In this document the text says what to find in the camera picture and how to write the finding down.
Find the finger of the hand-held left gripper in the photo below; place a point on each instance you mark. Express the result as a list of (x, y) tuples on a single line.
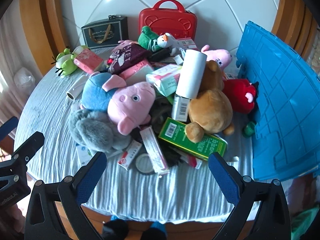
[(27, 146), (7, 128)]

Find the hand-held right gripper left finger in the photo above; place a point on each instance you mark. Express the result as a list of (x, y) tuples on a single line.
[(91, 180)]

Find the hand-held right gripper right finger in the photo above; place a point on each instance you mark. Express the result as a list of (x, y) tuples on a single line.
[(223, 180)]

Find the blue-bodied pink pig plush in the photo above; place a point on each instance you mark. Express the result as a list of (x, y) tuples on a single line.
[(125, 100)]

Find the white blue flat pack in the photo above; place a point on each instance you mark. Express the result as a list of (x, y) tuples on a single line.
[(83, 155)]

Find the flat red white box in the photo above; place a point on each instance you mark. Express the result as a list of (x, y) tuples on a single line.
[(192, 161)]

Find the red white medicine box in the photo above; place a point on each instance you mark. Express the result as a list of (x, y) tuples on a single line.
[(127, 157)]

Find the grey furry plush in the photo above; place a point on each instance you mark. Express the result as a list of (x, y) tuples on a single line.
[(92, 130)]

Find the clear plastic bag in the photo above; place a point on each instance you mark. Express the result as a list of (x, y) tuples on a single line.
[(23, 78)]

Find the black blue shoe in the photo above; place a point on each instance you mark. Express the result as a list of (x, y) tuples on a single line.
[(115, 228), (157, 230)]

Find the black fuzzy bundle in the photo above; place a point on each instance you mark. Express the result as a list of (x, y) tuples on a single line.
[(172, 156)]

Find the small green yarn ball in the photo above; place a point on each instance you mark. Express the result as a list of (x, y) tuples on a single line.
[(248, 129)]

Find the white curtain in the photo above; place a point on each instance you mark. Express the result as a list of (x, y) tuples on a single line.
[(7, 67)]

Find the grey ribbed tablecloth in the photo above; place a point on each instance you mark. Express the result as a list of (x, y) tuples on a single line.
[(150, 195)]

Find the green cardboard box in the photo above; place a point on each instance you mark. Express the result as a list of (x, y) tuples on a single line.
[(175, 132)]

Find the long pink white box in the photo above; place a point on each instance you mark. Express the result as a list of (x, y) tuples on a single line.
[(155, 152)]

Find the brown bear plush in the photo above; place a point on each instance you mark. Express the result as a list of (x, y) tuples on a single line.
[(210, 107)]

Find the small white lint roller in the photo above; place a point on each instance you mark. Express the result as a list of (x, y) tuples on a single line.
[(76, 87)]

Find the white barcode medicine box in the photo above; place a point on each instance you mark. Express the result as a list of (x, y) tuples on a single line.
[(181, 107)]

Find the light green frog plush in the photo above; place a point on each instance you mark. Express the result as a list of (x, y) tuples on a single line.
[(66, 63)]

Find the red plush toy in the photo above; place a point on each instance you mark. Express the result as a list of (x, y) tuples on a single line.
[(240, 92)]

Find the green cloth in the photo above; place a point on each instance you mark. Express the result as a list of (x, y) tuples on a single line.
[(306, 220)]

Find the pink flowered tissue pack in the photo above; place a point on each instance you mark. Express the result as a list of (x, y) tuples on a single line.
[(87, 60)]

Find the large white lint roller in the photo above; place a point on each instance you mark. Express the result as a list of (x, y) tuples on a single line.
[(191, 75)]

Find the pink white sanitary pad pack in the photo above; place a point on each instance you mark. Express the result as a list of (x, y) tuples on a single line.
[(165, 78)]

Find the large pink tissue pack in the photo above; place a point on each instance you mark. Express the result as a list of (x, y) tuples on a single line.
[(135, 71)]

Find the red blue fuzzy toy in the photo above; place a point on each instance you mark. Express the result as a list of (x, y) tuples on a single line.
[(111, 63)]

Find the small pink pig plush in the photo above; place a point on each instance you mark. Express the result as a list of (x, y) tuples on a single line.
[(217, 55)]

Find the maroon knit lettered cloth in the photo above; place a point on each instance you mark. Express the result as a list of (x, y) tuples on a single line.
[(130, 56)]

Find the white blue mask pack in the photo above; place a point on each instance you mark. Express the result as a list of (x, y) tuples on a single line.
[(180, 54)]

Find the black pouch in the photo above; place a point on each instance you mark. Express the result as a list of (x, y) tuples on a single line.
[(162, 53)]

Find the white box red label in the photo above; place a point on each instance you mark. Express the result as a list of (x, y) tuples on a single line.
[(187, 43)]

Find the dark green frog plush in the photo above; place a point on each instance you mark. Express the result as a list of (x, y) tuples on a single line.
[(145, 38)]

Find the white goose plush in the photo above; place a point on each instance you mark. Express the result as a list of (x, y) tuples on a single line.
[(165, 40)]

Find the red plastic carry case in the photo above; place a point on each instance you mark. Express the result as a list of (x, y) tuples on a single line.
[(170, 20)]

